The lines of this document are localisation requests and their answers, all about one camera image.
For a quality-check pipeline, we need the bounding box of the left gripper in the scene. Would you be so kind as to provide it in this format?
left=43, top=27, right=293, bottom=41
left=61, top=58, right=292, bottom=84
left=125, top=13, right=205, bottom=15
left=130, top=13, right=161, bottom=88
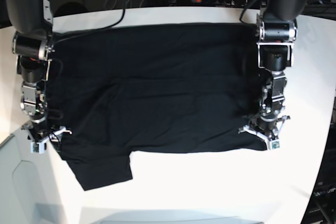
left=238, top=115, right=290, bottom=143

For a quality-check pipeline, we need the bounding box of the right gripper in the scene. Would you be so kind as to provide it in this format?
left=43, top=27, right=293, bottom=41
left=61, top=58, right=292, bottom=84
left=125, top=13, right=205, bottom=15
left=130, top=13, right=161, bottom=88
left=21, top=121, right=71, bottom=151

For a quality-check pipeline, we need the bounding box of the black T-shirt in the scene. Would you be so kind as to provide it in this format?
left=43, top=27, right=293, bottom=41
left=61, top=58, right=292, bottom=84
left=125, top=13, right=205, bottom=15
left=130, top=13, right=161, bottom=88
left=47, top=24, right=266, bottom=190

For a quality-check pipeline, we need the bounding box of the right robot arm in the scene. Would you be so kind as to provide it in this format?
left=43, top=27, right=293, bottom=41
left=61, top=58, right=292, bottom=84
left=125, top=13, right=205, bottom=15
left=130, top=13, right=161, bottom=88
left=5, top=0, right=71, bottom=154

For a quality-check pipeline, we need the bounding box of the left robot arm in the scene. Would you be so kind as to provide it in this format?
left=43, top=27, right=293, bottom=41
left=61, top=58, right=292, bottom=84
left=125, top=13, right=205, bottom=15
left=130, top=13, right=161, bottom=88
left=239, top=0, right=307, bottom=150

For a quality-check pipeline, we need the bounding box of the black power strip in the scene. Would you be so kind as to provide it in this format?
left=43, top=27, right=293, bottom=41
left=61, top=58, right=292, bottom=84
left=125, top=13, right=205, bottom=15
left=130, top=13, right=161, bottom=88
left=178, top=0, right=248, bottom=7

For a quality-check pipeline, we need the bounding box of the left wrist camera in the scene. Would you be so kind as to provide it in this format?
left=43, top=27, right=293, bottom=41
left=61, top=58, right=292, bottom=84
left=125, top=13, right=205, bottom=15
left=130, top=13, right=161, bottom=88
left=267, top=140, right=280, bottom=151

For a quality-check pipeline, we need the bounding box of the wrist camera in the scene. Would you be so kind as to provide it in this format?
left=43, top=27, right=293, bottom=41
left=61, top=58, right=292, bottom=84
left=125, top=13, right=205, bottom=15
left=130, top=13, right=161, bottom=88
left=30, top=141, right=47, bottom=154
left=267, top=140, right=280, bottom=151

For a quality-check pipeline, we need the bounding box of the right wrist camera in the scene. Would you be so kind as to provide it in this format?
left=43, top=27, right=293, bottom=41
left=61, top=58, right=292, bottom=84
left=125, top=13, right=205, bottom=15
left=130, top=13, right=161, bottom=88
left=30, top=141, right=47, bottom=154

